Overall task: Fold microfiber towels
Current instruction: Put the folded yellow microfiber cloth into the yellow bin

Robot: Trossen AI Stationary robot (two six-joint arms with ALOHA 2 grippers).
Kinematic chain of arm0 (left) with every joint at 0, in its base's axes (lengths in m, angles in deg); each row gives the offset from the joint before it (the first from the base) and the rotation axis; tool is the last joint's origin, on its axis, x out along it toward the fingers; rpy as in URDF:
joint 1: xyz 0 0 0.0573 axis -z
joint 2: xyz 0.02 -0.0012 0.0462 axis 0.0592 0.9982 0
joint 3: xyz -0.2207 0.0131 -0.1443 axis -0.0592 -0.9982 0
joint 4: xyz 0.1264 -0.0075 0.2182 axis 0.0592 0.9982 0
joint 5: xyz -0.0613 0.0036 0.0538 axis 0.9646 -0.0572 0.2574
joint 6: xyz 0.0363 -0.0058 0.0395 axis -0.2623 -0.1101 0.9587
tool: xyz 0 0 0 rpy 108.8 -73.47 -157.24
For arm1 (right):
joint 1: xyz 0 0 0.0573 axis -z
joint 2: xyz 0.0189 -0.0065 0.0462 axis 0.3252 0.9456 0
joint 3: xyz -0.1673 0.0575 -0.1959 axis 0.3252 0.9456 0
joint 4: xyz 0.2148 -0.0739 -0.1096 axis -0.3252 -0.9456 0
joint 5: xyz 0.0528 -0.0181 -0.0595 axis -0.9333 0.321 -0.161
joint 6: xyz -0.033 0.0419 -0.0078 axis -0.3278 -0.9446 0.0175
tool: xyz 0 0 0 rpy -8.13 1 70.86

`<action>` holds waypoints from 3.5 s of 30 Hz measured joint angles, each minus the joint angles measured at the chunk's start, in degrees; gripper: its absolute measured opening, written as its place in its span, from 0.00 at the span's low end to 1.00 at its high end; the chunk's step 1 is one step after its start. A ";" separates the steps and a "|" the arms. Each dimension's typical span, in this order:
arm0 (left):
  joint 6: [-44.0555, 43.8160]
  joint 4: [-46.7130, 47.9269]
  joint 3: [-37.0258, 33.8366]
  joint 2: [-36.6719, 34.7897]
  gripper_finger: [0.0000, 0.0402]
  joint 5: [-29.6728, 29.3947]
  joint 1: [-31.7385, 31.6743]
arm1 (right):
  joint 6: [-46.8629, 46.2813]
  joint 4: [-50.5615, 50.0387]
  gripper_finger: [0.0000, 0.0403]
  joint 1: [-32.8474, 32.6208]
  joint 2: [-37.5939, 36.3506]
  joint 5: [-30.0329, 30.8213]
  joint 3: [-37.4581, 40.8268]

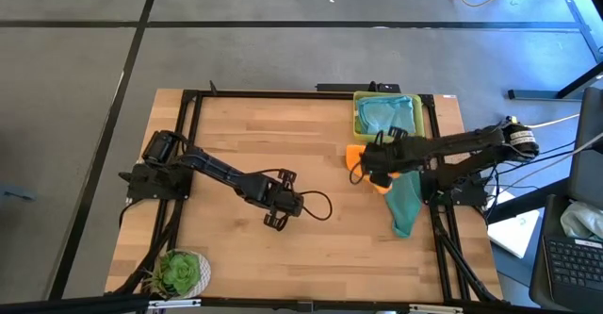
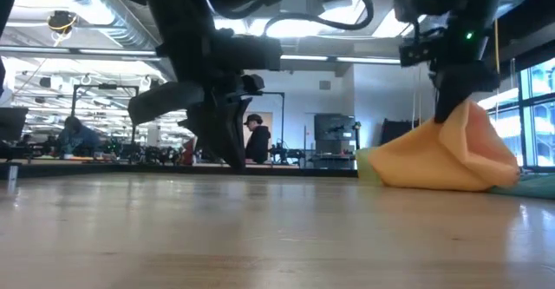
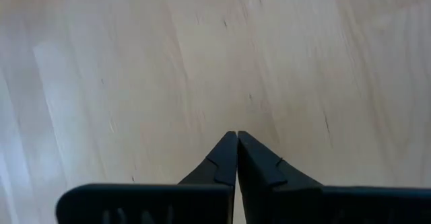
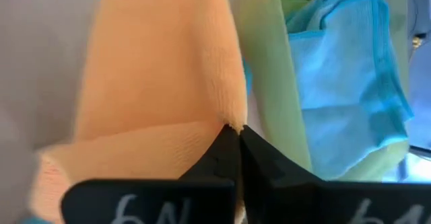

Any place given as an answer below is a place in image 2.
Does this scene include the teal microfiber towel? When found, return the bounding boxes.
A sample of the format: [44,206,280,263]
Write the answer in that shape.
[489,172,555,201]

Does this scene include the silver ventilation duct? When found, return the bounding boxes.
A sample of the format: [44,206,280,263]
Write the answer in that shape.
[36,0,174,97]

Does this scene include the black aluminium table frame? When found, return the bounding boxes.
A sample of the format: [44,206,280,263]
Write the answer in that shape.
[0,161,359,178]

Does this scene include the orange microfiber towel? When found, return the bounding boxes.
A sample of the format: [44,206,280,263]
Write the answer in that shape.
[367,98,521,194]

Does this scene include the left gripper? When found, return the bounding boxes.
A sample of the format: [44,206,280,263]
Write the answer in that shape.
[127,32,284,171]

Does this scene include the window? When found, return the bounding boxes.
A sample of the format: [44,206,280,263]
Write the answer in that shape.
[476,56,555,171]

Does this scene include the black gantry frame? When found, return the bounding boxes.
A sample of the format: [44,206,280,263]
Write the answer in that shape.
[258,90,286,164]
[70,83,140,154]

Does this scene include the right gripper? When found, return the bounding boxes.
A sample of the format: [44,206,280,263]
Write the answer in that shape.
[399,36,502,123]

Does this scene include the yellow hanging cord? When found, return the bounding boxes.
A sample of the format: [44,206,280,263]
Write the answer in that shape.
[493,17,500,76]

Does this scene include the black monitor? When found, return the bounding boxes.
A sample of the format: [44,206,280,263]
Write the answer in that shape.
[0,106,29,142]

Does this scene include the linear ceiling light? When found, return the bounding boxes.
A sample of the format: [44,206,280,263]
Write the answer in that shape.
[0,45,402,64]

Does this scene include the person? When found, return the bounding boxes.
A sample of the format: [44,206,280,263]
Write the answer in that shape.
[55,115,104,158]
[244,113,272,165]

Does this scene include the yellow plastic tray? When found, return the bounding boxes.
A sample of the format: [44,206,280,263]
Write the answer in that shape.
[355,147,383,187]

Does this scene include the black office chair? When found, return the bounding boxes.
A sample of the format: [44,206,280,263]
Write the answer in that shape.
[380,118,420,147]

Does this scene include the black left camera cable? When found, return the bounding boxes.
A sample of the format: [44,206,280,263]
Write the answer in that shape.
[203,0,375,33]

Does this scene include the black cable reel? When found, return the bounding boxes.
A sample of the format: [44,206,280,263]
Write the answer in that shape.
[46,10,78,35]

